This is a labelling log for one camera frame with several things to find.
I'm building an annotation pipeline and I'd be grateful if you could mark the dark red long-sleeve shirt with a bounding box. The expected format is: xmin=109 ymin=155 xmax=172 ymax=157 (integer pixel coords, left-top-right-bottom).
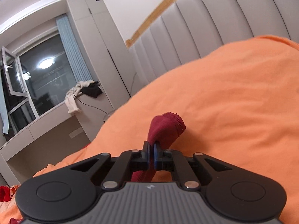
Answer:
xmin=131 ymin=112 xmax=186 ymax=182

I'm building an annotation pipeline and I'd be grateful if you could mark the grey built-in desk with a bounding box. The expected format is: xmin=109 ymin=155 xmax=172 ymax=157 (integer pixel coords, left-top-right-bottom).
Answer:
xmin=1 ymin=94 xmax=114 ymax=186

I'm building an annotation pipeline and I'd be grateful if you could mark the black garment on desk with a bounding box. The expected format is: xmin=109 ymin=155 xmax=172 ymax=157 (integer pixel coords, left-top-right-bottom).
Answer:
xmin=80 ymin=81 xmax=103 ymax=98

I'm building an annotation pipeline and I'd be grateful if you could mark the white garment on desk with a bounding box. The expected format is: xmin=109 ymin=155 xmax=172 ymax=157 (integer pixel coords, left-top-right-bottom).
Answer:
xmin=64 ymin=80 xmax=94 ymax=114

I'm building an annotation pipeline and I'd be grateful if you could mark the orange bed blanket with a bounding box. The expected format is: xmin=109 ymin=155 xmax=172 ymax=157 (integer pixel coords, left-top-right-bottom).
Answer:
xmin=1 ymin=35 xmax=298 ymax=223

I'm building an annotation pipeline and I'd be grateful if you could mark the grey tall wardrobe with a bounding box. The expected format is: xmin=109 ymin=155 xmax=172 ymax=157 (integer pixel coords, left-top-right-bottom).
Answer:
xmin=67 ymin=0 xmax=142 ymax=109

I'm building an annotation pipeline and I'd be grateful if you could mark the light blue right curtain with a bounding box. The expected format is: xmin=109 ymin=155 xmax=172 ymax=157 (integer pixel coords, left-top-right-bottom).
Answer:
xmin=56 ymin=14 xmax=93 ymax=82

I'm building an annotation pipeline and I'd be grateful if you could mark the light blue curtain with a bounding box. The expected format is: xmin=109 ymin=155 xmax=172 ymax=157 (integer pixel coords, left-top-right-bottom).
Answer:
xmin=0 ymin=75 xmax=9 ymax=134
xmin=56 ymin=14 xmax=93 ymax=82

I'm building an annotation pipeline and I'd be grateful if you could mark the light blue left curtain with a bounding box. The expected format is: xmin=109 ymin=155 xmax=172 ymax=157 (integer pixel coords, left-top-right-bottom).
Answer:
xmin=0 ymin=75 xmax=9 ymax=134

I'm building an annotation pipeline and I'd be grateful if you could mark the bright red cloth item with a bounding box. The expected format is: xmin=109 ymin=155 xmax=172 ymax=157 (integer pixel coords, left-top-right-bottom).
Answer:
xmin=0 ymin=185 xmax=19 ymax=202

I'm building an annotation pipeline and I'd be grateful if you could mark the grey padded headboard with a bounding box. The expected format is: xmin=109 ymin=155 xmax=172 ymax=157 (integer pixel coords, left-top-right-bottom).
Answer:
xmin=129 ymin=0 xmax=298 ymax=85

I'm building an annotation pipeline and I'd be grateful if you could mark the black power cable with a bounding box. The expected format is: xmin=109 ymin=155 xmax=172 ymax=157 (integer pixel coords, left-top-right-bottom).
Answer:
xmin=73 ymin=91 xmax=111 ymax=124

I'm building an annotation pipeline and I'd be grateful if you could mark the window with white frame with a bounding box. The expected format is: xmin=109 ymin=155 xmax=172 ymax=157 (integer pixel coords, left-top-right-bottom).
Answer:
xmin=1 ymin=32 xmax=76 ymax=139

